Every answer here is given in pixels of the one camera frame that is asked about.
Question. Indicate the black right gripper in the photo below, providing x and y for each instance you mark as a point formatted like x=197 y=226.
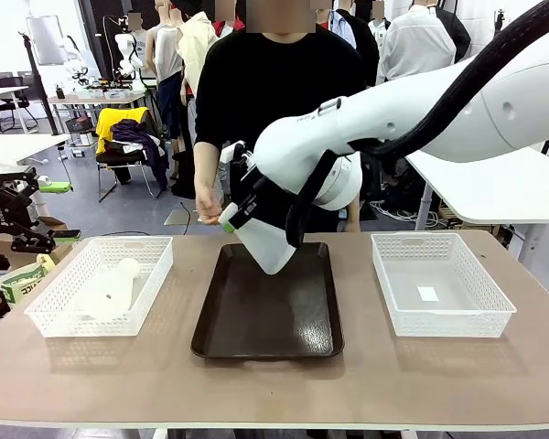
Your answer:
x=272 y=201

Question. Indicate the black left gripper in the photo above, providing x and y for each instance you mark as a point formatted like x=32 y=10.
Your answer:
x=0 y=212

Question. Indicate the white plastic conical flask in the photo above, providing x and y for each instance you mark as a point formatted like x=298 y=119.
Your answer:
x=267 y=251
x=112 y=292

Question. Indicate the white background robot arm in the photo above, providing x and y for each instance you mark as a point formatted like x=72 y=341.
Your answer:
x=128 y=55

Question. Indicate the person's left forearm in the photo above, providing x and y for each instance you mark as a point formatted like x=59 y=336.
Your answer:
x=353 y=215

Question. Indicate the person's right forearm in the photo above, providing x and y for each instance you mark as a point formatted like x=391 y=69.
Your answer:
x=206 y=169

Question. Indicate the person's right hand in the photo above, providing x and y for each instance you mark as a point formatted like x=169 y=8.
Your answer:
x=208 y=208

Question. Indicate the brown cardboard box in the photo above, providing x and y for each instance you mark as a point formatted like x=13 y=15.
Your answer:
x=59 y=224

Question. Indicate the green and white package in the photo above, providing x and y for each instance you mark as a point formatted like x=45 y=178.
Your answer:
x=23 y=281

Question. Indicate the white long side table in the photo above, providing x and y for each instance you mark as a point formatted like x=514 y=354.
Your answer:
x=13 y=146

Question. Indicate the dark brown plastic tray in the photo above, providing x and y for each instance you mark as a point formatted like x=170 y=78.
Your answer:
x=265 y=311

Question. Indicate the white perforated plastic basket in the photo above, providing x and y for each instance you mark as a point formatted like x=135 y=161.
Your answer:
x=50 y=315

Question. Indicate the yellow garment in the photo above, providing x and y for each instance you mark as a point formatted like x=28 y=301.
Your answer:
x=105 y=123

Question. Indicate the black office chair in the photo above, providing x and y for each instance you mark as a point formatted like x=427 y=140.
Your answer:
x=9 y=103

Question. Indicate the dark garments pile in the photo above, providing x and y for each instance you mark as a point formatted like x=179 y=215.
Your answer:
x=132 y=132

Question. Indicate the person in black shirt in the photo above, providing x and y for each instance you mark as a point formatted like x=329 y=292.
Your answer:
x=265 y=91

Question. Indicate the background work table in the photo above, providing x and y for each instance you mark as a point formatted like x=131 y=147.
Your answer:
x=96 y=97

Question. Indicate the black tripod stand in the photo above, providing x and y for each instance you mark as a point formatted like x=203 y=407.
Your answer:
x=39 y=82

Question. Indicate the white board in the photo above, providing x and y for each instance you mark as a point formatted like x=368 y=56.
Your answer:
x=46 y=39

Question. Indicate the mannequin in cream jacket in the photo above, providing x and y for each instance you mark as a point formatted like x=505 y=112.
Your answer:
x=192 y=46

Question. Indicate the mannequin in white tank top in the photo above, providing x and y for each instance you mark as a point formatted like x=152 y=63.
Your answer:
x=167 y=55

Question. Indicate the white paper label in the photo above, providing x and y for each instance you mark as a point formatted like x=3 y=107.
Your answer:
x=428 y=294

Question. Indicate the person in dark jacket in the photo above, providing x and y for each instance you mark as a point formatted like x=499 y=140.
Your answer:
x=368 y=55

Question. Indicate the person in red shirt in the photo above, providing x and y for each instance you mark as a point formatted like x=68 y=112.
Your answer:
x=343 y=32

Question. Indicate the white perforated basket with label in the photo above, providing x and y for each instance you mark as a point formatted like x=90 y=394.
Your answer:
x=439 y=327

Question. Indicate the mannequin in white shirt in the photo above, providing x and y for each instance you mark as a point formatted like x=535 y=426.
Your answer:
x=412 y=50

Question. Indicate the black jacket on hanger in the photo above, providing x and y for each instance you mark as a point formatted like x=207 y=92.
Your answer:
x=457 y=36

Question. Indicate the black slanted tripod leg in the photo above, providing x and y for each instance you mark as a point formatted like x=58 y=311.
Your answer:
x=546 y=146

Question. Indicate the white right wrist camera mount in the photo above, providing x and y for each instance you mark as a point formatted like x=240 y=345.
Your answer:
x=229 y=153

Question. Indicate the metal frame chair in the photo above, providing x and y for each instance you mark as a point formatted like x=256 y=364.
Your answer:
x=101 y=183

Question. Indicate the black tripod with camera head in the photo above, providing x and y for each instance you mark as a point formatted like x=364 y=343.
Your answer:
x=499 y=20

